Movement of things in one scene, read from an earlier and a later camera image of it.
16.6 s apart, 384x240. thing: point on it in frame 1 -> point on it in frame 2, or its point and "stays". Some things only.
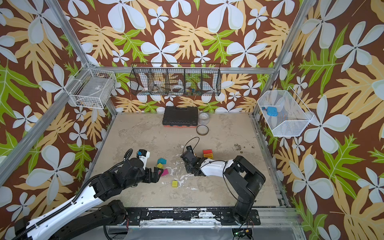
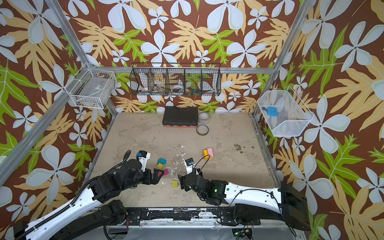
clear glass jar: (204, 118) stays
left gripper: (150, 179) stays
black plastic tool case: (180, 117) stays
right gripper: (190, 159) -> (184, 181)
